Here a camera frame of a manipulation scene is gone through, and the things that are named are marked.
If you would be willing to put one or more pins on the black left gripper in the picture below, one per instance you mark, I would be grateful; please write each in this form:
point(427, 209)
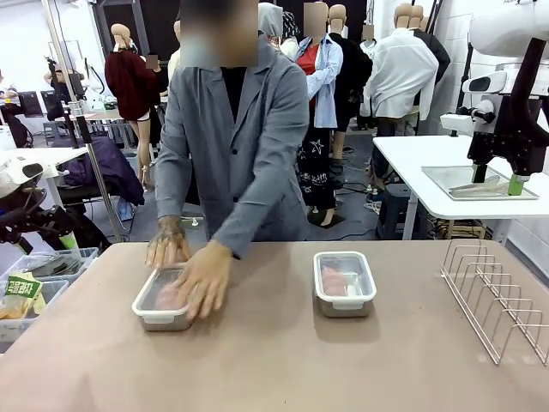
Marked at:
point(51, 221)

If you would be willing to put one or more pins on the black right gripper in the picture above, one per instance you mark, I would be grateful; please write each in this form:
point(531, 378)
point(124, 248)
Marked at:
point(506, 146)

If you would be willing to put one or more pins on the clear lid with white rim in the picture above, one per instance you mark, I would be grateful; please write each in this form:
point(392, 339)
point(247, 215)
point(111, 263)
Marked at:
point(150, 296)
point(358, 279)

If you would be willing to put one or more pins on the steel rectangular food container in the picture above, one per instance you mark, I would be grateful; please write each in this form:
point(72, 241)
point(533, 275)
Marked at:
point(343, 312)
point(165, 326)

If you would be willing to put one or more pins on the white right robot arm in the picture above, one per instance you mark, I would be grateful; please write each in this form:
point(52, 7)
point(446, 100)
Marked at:
point(506, 26)

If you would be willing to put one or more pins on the person's left forearm grey sleeve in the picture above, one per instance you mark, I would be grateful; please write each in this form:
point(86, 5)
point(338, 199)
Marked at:
point(257, 214)

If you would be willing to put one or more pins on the person's right forearm grey sleeve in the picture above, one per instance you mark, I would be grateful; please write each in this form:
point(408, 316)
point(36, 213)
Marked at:
point(171, 193)

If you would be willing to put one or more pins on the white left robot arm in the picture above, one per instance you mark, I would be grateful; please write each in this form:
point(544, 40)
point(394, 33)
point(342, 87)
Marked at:
point(21, 171)

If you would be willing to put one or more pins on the person's tattooed right hand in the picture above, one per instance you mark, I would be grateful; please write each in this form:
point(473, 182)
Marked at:
point(167, 244)

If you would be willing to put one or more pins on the person's left hand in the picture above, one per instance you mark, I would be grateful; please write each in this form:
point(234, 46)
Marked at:
point(208, 279)

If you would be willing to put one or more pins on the clear plastic bin with metalware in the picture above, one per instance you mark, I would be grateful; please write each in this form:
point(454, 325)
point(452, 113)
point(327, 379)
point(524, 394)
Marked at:
point(86, 254)

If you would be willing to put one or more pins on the steel tongs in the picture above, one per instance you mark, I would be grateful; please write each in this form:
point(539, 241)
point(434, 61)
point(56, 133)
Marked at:
point(476, 187)

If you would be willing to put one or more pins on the clear plastic bin with snacks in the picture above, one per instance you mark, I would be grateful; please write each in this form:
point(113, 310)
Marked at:
point(51, 292)

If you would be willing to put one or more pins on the steel serving tray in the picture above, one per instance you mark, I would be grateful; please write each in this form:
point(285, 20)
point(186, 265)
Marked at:
point(442, 176)

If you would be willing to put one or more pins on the green yellow snack bag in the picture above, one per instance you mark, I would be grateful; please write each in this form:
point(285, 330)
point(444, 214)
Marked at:
point(21, 287)

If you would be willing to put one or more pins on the silver metal stand pole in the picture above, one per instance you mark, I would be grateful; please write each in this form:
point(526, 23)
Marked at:
point(98, 171)

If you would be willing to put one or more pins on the purple cloth on chair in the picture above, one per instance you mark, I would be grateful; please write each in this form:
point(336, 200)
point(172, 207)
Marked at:
point(107, 167)

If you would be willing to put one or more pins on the white work table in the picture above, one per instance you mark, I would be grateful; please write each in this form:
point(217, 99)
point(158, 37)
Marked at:
point(64, 153)

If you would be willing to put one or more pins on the white side table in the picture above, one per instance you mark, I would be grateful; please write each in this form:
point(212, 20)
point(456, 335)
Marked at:
point(403, 171)

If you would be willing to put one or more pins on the grey plastic stool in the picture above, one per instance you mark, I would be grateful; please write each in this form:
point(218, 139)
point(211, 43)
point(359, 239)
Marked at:
point(394, 210)

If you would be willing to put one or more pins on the mannequin in dark jacket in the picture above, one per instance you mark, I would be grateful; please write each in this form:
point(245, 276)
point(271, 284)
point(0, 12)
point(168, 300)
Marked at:
point(437, 56)

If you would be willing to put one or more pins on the mannequin in white shirt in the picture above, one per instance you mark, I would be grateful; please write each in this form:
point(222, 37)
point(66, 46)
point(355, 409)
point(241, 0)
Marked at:
point(399, 73)

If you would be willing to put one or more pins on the mannequin in maroon sweater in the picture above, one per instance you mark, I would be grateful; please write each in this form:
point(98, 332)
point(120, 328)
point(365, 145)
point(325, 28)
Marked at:
point(128, 86)

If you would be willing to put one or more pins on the mannequin in black coat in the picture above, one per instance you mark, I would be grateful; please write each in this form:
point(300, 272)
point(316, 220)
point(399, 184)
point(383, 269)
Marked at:
point(354, 73)

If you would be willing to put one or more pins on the mannequin in blue shirt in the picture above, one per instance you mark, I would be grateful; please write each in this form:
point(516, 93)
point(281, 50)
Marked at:
point(330, 77)

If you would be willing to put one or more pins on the person in grey jacket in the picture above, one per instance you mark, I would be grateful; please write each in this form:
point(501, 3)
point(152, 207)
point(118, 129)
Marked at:
point(257, 129)

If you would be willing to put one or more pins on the mannequin with patterned headscarf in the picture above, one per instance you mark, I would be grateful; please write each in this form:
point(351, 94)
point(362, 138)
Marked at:
point(291, 26)

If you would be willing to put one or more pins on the mannequin with grey hood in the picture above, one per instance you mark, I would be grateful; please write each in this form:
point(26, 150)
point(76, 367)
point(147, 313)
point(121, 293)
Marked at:
point(270, 21)

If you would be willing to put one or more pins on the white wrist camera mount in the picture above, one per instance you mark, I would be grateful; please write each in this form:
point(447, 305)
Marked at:
point(456, 121)

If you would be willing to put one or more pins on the black camera stand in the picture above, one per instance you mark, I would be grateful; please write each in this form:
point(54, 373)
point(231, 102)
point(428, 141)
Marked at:
point(79, 124)

